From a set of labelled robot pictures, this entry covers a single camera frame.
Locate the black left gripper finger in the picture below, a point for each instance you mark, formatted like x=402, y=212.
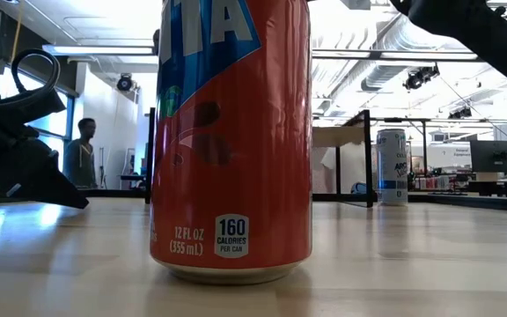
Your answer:
x=46, y=180

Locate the silver Celsius slim can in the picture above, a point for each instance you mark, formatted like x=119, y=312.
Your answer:
x=392, y=167

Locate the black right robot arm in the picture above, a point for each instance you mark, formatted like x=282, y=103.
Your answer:
x=478, y=31

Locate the person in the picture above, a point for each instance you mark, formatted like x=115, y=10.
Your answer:
x=79, y=163
x=350, y=167

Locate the blue-framed window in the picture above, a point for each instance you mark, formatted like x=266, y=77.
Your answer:
x=53, y=130

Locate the small blue-top desk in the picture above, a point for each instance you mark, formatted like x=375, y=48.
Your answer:
x=130, y=177

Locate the white fluorescent ceiling light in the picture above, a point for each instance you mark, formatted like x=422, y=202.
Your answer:
x=95, y=49

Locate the red Fanta soda can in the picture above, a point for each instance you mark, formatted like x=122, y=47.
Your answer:
x=236, y=154

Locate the white blue round object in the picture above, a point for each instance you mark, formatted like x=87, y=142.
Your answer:
x=358, y=188

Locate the long linear light bar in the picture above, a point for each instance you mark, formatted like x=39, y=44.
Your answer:
x=368, y=55

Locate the colourful small packages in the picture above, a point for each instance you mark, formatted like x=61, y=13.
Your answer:
x=429, y=182

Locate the black hanging spotlight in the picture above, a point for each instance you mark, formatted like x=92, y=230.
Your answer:
x=421, y=77
x=460, y=112

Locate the black computer monitor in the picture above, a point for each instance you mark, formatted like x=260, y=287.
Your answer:
x=493, y=156

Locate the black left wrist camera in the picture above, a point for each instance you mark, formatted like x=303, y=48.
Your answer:
x=16, y=110

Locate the round black ceiling camera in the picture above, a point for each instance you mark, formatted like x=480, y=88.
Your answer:
x=124, y=82

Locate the silver spiral ventilation duct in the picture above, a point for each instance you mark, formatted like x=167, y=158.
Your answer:
x=379, y=79

